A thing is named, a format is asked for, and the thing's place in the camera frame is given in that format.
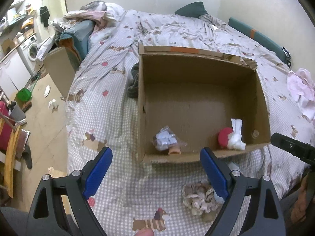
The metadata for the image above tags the tall cardboard box bedside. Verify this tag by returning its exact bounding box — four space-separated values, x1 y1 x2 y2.
43 47 81 98

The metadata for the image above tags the open cardboard box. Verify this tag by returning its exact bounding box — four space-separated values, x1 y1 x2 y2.
138 45 271 163

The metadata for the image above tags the red suitcase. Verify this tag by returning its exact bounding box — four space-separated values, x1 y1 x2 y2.
0 101 12 151

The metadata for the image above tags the small tan rubber toy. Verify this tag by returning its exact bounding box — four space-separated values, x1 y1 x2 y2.
168 146 181 155

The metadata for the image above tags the dark striped cloth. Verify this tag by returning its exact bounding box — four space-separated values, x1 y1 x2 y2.
127 63 139 99

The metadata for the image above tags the pink white crumpled garment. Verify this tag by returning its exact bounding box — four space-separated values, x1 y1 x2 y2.
287 68 315 121

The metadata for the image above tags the pile of crumpled bedding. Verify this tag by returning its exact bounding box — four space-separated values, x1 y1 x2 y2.
36 1 126 62

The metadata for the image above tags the patterned dog print bedspread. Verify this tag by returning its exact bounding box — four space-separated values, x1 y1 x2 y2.
66 5 314 235

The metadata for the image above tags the teal headboard cushion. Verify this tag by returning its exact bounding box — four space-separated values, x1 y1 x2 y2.
228 17 292 68

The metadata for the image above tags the pink rubber duck toy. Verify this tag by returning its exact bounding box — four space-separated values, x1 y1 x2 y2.
217 127 233 149

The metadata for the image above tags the beige knitted soft cloth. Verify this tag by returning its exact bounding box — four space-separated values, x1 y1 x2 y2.
182 180 225 216

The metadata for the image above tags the clear plastic packet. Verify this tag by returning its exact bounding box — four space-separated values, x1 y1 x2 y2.
153 126 187 152

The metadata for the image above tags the white sock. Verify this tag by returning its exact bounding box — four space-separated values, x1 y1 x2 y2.
227 118 246 151

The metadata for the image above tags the green plastic dustpan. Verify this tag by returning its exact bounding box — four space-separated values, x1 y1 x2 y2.
16 88 32 102

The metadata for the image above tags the white washing machine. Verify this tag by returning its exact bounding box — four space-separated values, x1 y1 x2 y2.
17 34 38 76

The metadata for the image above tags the dark green pillow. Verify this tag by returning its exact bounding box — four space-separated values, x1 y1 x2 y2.
175 2 208 18

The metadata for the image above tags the wooden chair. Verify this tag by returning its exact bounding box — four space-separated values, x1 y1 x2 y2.
1 114 29 199

